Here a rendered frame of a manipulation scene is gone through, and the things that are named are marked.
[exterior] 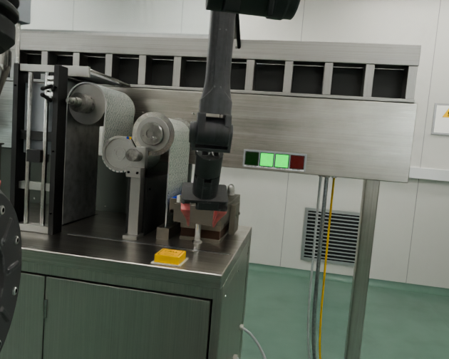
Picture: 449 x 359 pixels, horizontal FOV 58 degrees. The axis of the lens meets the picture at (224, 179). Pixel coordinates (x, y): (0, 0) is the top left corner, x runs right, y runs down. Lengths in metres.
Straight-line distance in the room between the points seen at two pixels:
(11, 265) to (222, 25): 0.60
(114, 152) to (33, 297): 0.52
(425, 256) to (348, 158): 2.70
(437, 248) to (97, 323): 3.47
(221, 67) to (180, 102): 0.91
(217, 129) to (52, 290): 0.74
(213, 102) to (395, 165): 1.01
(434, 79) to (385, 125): 2.54
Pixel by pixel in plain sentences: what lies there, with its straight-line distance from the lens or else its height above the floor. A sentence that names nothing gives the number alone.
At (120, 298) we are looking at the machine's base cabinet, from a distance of 1.21.
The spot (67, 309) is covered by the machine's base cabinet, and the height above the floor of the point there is 0.73.
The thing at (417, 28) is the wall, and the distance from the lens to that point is 4.21.
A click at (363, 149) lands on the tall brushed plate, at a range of 1.63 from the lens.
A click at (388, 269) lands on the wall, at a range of 4.19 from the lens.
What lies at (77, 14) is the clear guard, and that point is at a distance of 1.90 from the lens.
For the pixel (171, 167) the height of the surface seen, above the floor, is 1.14.
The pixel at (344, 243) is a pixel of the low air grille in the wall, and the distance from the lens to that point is 4.06.
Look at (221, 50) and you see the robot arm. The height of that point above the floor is 1.41.
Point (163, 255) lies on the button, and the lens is 1.12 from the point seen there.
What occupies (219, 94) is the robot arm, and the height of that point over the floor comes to 1.33.
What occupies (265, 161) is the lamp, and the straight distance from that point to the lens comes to 1.61.
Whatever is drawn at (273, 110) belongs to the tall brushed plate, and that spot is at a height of 1.38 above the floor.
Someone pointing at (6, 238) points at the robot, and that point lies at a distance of 0.33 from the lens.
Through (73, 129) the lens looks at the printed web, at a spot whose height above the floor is 1.24.
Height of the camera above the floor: 1.24
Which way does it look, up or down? 5 degrees down
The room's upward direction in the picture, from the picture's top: 4 degrees clockwise
